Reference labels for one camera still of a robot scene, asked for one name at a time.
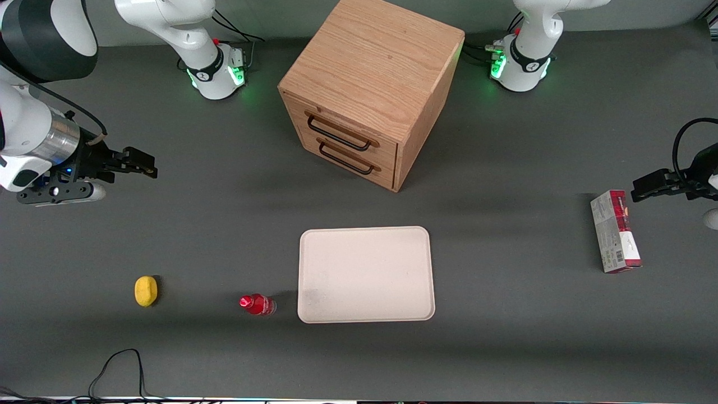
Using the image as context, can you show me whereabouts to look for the red grey carton box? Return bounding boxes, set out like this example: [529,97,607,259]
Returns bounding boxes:
[590,190,643,274]

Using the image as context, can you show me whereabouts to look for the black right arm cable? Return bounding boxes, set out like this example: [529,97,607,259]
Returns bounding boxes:
[0,62,108,146]

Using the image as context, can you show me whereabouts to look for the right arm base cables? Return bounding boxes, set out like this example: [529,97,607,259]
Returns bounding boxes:
[209,8,265,71]

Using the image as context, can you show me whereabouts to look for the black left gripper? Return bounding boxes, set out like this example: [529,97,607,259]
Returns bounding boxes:
[631,143,718,203]

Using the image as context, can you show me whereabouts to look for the wooden drawer cabinet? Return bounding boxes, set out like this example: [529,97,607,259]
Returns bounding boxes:
[278,0,466,193]

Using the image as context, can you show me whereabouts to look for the beige rectangular tray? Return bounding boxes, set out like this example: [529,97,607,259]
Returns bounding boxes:
[298,226,436,324]

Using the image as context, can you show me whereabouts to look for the black metal drawer handle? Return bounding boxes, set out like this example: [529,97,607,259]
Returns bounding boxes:
[305,111,381,152]
[317,139,382,176]

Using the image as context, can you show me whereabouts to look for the red coke bottle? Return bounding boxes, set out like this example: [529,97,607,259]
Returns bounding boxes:
[239,293,277,316]

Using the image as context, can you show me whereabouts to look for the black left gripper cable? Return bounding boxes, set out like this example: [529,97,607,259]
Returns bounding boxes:
[671,117,718,181]

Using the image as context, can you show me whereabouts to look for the yellow lemon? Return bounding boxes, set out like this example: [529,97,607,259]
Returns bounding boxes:
[134,276,159,308]

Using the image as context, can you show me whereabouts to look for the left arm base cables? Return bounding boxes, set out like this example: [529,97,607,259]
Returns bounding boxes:
[462,12,526,67]

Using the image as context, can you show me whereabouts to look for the black cable on table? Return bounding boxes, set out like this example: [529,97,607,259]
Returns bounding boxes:
[0,348,169,404]

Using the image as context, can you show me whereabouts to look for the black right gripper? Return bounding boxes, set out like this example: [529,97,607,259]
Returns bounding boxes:
[62,130,158,183]

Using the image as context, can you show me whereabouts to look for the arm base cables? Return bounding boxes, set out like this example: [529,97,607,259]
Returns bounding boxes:
[462,12,526,67]
[209,8,265,71]

